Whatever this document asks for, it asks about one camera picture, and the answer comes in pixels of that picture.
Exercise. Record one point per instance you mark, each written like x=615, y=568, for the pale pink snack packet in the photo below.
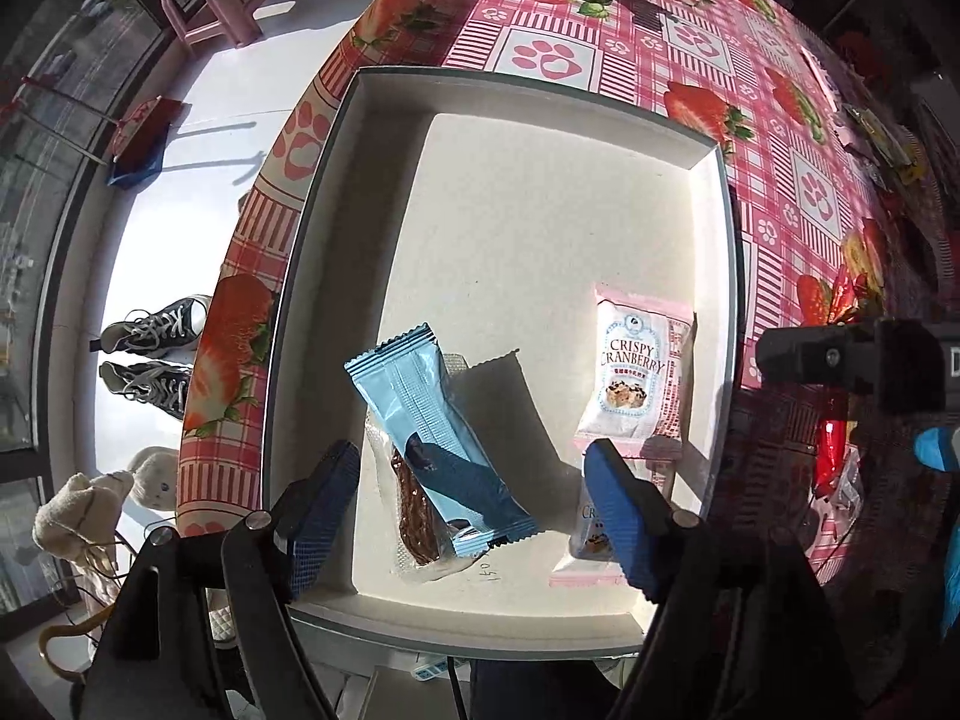
x=819, y=79

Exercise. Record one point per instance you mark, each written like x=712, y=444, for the white plush toy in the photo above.
x=156, y=476

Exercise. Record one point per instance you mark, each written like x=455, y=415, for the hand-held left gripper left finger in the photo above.
x=324, y=517

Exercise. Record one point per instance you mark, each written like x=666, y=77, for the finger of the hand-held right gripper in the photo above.
x=817, y=356

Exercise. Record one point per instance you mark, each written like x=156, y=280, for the beige plush bear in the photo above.
x=79, y=514

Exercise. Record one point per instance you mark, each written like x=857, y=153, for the clear packet with brown snack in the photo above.
x=416, y=536

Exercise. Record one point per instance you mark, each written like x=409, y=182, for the red and blue dustpan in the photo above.
x=142, y=139

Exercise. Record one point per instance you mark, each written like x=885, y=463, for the red checked strawberry tablecloth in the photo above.
x=547, y=52

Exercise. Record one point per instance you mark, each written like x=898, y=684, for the white power strip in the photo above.
x=429, y=666

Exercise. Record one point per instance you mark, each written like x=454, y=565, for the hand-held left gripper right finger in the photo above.
x=619, y=521

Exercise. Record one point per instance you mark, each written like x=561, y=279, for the light blue snack packet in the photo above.
x=420, y=405

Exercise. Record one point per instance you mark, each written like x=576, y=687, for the black canvas sneaker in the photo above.
x=154, y=326
x=150, y=386

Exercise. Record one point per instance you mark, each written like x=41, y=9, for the pink and white snack packet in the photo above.
x=637, y=360
x=583, y=538

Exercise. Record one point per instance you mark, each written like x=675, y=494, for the red snack packet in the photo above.
x=831, y=442

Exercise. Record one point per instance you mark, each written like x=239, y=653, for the white shallow tray box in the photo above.
x=525, y=240

